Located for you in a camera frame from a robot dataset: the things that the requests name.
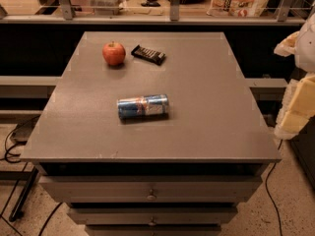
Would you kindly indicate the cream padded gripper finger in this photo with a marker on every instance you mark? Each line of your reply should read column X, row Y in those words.
column 288, row 46
column 298, row 107

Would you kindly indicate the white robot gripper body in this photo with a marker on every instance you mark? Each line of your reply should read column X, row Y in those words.
column 307, row 51

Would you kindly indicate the blue silver redbull can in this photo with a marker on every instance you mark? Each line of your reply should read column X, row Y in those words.
column 148, row 105

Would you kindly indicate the metal railing shelf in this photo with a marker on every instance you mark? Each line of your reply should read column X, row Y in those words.
column 137, row 12

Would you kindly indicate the dark chocolate bar wrapper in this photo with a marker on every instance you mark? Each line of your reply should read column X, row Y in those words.
column 149, row 55

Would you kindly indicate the grey drawer cabinet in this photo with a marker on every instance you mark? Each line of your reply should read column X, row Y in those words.
column 213, row 126

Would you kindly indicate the red apple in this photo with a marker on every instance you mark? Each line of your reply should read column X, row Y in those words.
column 113, row 53

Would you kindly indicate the middle drawer with knob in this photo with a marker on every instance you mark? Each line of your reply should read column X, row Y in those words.
column 152, row 215

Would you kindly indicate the drawer with knob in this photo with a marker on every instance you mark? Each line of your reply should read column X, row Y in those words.
column 152, row 215
column 220, row 189

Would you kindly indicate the top drawer with knob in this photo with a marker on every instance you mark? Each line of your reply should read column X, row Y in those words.
column 220, row 189

